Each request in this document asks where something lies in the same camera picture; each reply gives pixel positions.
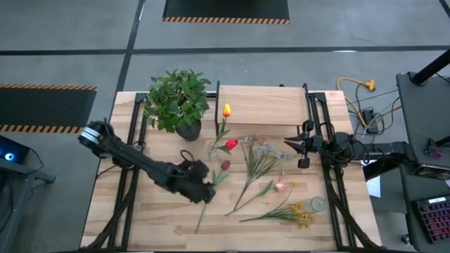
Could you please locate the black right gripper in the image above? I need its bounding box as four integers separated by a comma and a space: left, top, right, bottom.
283, 119, 330, 170

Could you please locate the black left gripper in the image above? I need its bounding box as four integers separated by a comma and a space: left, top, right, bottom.
165, 160, 217, 204

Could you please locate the dark red artificial tulip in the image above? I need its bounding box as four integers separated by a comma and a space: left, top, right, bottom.
194, 160, 232, 235

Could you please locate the smooth clear glass vase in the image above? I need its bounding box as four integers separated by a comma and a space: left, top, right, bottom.
207, 141, 224, 162

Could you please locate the white artificial flower spray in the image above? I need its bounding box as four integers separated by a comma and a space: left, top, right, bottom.
232, 134, 293, 213

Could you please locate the pink artificial tulip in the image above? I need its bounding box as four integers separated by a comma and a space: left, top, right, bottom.
225, 179, 289, 217

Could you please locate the ribbed glass vase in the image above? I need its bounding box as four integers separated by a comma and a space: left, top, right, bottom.
309, 195, 328, 214

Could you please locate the yellow artificial tulip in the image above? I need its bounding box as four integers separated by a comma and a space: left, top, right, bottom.
210, 103, 233, 155

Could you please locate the yellow artificial flower spray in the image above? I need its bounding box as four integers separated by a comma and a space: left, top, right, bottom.
239, 181, 318, 230

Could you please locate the black power strip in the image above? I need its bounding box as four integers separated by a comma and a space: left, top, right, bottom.
361, 108, 380, 135

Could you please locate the white paper sheet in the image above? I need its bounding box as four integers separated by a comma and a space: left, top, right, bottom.
365, 174, 383, 199

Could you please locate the green plant in black pot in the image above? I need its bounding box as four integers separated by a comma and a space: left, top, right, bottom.
143, 68, 213, 143

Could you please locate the dark grey desk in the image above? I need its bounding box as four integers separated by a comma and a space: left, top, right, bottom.
399, 163, 450, 253

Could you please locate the grey desk top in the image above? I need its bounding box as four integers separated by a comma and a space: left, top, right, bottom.
396, 71, 450, 169

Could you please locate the black hazard-striped floor mat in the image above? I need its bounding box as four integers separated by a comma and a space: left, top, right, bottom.
162, 0, 291, 25
0, 83, 98, 135

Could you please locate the black pole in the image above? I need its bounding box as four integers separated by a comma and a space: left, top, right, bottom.
410, 48, 450, 86

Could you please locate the backlit black keyboard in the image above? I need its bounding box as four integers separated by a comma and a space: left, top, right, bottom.
414, 195, 450, 245

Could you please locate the grey metal stand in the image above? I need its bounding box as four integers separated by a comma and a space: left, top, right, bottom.
0, 160, 57, 253

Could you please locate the black computer with blue light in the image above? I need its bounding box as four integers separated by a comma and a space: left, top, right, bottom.
0, 135, 31, 166

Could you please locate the wooden shelf with black frame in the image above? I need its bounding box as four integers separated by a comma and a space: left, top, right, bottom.
214, 80, 314, 138

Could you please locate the black power cable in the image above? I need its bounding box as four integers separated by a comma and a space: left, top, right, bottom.
346, 83, 402, 136

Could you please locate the yellow extension cable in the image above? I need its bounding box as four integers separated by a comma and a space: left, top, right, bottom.
336, 77, 377, 129

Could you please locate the black aluminium table frame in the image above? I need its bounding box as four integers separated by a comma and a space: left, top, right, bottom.
80, 82, 384, 253

